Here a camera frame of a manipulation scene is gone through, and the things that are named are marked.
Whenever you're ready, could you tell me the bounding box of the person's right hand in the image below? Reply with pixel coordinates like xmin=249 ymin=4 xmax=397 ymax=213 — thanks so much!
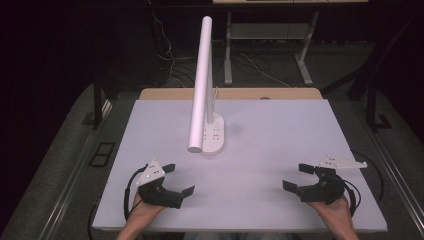
xmin=307 ymin=195 xmax=354 ymax=230

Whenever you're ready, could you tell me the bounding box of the black floor socket frame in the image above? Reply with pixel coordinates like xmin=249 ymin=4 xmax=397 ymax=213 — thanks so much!
xmin=88 ymin=141 xmax=116 ymax=168

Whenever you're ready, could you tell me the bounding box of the metal floor rail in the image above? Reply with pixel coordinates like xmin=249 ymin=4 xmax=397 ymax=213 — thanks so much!
xmin=37 ymin=99 xmax=114 ymax=240
xmin=349 ymin=99 xmax=424 ymax=229

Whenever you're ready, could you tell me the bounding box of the grey metal desk frame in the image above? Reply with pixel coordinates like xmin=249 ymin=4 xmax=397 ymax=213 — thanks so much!
xmin=223 ymin=11 xmax=320 ymax=87

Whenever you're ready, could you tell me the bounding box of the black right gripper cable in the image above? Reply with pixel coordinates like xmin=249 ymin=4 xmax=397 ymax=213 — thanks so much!
xmin=342 ymin=150 xmax=385 ymax=217

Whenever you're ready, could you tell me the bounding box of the white floor cable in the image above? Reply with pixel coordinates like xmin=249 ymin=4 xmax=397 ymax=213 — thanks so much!
xmin=146 ymin=0 xmax=198 ymax=83
xmin=233 ymin=52 xmax=292 ymax=89

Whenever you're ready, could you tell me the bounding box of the white desk lamp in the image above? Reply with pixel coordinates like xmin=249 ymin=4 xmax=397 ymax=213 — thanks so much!
xmin=187 ymin=15 xmax=226 ymax=156

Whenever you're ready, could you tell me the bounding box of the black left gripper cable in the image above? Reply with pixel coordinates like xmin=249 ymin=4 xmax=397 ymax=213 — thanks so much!
xmin=122 ymin=164 xmax=149 ymax=222

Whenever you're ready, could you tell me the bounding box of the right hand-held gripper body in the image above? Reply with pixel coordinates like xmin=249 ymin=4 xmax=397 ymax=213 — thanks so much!
xmin=297 ymin=155 xmax=369 ymax=205

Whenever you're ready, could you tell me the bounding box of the black metal stand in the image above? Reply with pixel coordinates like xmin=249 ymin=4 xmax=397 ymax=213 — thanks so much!
xmin=320 ymin=13 xmax=418 ymax=132
xmin=81 ymin=77 xmax=116 ymax=131

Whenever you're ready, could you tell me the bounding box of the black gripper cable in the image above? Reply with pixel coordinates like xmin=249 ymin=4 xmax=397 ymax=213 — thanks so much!
xmin=122 ymin=164 xmax=149 ymax=222
xmin=342 ymin=150 xmax=385 ymax=217

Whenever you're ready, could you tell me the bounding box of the person's left hand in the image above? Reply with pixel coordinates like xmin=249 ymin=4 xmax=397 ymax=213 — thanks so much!
xmin=127 ymin=194 xmax=167 ymax=226

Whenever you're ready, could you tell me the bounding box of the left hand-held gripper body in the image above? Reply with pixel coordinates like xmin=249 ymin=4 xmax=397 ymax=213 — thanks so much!
xmin=135 ymin=159 xmax=185 ymax=210

